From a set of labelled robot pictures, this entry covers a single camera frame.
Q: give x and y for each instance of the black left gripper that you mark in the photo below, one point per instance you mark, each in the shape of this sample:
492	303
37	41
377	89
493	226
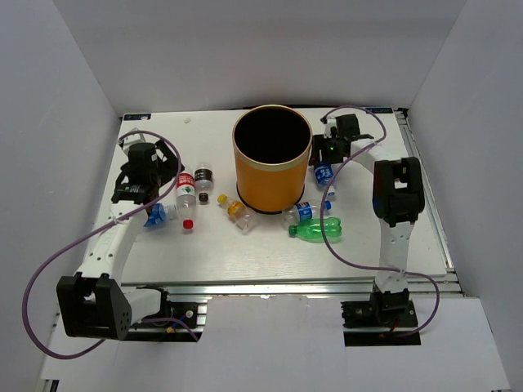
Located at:
168	166

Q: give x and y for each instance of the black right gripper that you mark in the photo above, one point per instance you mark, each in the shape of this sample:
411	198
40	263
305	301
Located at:
319	144

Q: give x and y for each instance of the red label clear bottle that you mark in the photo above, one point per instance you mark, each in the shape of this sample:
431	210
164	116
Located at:
186	199

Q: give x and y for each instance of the blue pepsi label bottle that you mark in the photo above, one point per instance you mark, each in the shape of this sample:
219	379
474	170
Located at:
304	211

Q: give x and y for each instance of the green plastic bottle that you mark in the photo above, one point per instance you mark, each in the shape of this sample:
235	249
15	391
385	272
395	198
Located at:
314	230

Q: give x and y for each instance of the yellow label clear bottle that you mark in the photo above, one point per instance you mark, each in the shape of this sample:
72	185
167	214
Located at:
242	216

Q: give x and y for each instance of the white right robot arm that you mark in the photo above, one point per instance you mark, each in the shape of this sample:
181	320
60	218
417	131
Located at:
397	199

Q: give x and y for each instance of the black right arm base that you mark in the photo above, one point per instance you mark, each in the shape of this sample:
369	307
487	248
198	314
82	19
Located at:
385	319

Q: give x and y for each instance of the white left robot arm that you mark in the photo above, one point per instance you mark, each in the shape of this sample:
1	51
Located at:
92	302

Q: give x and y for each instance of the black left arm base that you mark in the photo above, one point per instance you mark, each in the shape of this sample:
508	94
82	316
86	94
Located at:
175	322

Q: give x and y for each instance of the orange cylindrical bin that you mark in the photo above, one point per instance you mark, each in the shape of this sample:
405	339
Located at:
272	145

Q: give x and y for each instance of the black label small bottle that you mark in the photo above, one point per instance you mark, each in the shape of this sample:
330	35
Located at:
203	181

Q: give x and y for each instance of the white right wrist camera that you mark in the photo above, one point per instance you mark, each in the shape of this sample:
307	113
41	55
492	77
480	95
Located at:
330	127

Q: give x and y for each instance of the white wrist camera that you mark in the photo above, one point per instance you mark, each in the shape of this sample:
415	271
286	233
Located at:
126	141
330	127

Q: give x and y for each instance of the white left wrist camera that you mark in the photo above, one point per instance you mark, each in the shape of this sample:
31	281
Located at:
126	141

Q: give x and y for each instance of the aluminium table frame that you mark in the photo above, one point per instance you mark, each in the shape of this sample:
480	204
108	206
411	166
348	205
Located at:
216	251

